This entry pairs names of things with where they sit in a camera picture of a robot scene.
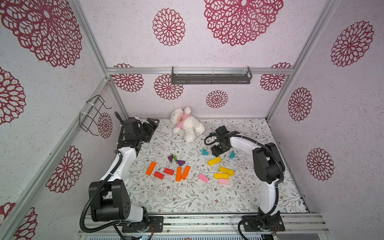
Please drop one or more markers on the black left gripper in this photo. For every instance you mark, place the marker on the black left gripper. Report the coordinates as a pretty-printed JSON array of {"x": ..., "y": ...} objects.
[{"x": 153, "y": 128}]

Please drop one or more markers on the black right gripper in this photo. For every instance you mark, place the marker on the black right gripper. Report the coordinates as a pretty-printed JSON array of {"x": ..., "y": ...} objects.
[{"x": 218, "y": 148}]

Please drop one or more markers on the teal triangle block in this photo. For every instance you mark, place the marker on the teal triangle block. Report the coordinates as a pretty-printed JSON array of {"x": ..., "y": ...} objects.
[
  {"x": 232, "y": 155},
  {"x": 204, "y": 152}
]

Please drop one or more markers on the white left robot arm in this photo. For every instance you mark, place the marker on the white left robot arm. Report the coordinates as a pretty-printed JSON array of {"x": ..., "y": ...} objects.
[{"x": 109, "y": 204}]

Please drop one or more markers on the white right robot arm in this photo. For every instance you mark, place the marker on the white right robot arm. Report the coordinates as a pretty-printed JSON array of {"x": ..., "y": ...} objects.
[{"x": 269, "y": 168}]

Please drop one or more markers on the magenta pink block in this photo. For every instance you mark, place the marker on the magenta pink block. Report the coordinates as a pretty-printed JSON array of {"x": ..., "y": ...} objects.
[{"x": 203, "y": 178}]

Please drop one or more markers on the light pink block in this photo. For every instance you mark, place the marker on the light pink block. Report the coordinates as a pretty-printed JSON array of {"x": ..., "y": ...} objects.
[{"x": 224, "y": 181}]

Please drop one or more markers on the white teddy bear pink shirt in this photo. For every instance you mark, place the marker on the white teddy bear pink shirt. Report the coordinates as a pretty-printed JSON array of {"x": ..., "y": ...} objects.
[{"x": 183, "y": 120}]

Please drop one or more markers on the left purple triangle block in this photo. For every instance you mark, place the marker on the left purple triangle block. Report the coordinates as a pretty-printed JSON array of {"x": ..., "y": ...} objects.
[{"x": 171, "y": 158}]

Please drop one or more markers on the purple triangle block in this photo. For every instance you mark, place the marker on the purple triangle block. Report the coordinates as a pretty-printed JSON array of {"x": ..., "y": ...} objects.
[
  {"x": 171, "y": 158},
  {"x": 180, "y": 162}
]

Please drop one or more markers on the left orange long block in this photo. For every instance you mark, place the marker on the left orange long block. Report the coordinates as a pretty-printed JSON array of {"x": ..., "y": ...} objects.
[{"x": 151, "y": 168}]

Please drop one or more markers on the orange long block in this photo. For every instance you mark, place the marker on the orange long block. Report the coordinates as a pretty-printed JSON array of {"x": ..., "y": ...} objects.
[
  {"x": 178, "y": 174},
  {"x": 151, "y": 168},
  {"x": 185, "y": 172}
]

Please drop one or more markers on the right purple triangle block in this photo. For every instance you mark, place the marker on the right purple triangle block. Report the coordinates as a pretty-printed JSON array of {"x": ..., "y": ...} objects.
[{"x": 180, "y": 162}]

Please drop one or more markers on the right orange long block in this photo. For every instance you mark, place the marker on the right orange long block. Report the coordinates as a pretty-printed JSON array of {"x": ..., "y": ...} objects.
[{"x": 185, "y": 172}]

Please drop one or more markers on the middle orange long block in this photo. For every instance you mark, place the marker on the middle orange long block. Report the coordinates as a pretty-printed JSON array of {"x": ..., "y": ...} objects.
[{"x": 178, "y": 174}]

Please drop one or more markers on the left red block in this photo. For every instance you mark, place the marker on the left red block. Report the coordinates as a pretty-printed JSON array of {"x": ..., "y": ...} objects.
[{"x": 159, "y": 175}]

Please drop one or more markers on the red block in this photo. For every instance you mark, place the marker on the red block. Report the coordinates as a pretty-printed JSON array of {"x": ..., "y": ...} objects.
[
  {"x": 169, "y": 171},
  {"x": 159, "y": 175}
]

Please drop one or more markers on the right red block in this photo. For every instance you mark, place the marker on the right red block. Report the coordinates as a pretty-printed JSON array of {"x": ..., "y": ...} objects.
[{"x": 169, "y": 171}]

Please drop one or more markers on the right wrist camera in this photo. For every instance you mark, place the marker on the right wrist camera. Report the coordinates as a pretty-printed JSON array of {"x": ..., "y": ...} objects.
[{"x": 221, "y": 131}]

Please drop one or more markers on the grey wall shelf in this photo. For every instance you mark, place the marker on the grey wall shelf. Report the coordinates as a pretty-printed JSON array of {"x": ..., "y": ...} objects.
[{"x": 212, "y": 79}]

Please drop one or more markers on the black wire wall rack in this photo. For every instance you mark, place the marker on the black wire wall rack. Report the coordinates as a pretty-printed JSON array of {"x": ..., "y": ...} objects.
[{"x": 87, "y": 117}]

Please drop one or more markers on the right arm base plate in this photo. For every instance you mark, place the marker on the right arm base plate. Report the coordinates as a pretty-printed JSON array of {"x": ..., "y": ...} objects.
[{"x": 271, "y": 223}]

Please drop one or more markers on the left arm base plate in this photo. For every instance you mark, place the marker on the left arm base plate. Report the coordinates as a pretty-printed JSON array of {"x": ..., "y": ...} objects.
[{"x": 154, "y": 224}]

